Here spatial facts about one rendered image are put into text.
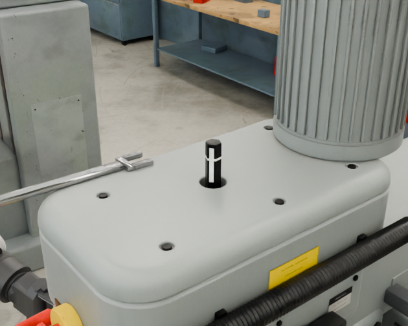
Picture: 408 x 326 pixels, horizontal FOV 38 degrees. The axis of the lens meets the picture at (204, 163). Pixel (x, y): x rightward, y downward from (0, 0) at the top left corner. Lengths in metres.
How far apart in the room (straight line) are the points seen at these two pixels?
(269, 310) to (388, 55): 0.37
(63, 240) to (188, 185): 0.18
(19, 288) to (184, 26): 7.02
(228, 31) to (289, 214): 6.70
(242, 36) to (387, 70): 6.39
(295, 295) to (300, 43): 0.34
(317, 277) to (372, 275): 0.24
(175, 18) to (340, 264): 7.54
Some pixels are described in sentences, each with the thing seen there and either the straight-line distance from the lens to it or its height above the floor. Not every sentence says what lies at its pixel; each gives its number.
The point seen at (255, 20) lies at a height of 0.88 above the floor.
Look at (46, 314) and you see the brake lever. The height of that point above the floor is 1.71.
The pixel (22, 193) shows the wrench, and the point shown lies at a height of 1.90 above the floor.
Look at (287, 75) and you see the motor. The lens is 0.88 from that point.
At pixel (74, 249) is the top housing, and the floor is 1.88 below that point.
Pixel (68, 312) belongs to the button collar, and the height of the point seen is 1.79.
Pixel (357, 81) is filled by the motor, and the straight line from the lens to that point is 0.83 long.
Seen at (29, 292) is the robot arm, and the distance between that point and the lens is 1.27.
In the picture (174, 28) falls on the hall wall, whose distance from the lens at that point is 8.32.
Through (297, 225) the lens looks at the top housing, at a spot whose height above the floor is 1.87.
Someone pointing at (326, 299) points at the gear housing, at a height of 1.70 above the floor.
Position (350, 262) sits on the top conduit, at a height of 1.80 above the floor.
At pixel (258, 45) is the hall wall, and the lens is 7.03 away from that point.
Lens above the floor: 2.28
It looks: 27 degrees down
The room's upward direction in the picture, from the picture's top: straight up
